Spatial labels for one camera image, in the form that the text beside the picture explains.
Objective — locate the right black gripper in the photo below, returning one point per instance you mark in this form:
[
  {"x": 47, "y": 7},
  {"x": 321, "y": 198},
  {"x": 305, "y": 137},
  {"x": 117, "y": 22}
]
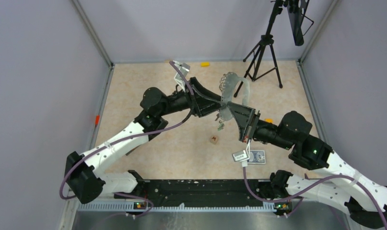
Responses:
[{"x": 245, "y": 117}]

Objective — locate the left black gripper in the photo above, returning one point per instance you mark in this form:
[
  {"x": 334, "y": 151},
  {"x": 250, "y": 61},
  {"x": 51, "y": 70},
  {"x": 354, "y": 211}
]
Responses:
[{"x": 201, "y": 106}]

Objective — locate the metal key holder plate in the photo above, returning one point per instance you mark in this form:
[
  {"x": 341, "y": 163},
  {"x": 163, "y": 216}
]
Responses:
[{"x": 227, "y": 86}]

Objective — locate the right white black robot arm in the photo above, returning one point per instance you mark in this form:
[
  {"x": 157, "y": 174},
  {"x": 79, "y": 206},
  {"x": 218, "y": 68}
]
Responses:
[{"x": 341, "y": 187}]

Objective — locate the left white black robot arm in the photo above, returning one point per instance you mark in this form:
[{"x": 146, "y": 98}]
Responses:
[{"x": 85, "y": 172}]

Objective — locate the yellow block at back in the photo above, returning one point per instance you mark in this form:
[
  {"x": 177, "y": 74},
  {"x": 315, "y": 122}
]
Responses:
[{"x": 204, "y": 64}]

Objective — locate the wooden letter cube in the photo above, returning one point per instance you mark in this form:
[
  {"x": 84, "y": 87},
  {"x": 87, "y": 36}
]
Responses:
[{"x": 214, "y": 139}]

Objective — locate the blue playing card deck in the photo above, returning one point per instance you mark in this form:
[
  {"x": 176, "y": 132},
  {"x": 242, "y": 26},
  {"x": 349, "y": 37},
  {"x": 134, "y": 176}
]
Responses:
[{"x": 257, "y": 157}]

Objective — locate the black tripod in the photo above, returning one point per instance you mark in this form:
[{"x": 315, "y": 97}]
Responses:
[{"x": 266, "y": 40}]

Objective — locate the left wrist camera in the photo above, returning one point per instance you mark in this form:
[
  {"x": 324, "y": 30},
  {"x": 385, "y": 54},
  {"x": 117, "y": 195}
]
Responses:
[{"x": 184, "y": 68}]

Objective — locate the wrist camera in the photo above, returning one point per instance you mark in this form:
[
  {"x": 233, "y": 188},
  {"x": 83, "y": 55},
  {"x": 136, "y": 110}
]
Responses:
[
  {"x": 242, "y": 156},
  {"x": 184, "y": 68}
]

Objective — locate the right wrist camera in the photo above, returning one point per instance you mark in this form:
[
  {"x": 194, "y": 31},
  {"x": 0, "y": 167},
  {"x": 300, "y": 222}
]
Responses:
[{"x": 242, "y": 156}]

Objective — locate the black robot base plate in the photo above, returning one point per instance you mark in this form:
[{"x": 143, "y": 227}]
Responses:
[{"x": 212, "y": 193}]

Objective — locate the orange red wall clip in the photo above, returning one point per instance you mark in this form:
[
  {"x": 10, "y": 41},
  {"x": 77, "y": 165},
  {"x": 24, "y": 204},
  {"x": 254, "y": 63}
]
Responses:
[{"x": 97, "y": 119}]

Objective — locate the white slotted cable duct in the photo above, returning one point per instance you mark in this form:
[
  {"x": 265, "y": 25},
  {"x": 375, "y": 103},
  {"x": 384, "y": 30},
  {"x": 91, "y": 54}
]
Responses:
[{"x": 128, "y": 206}]

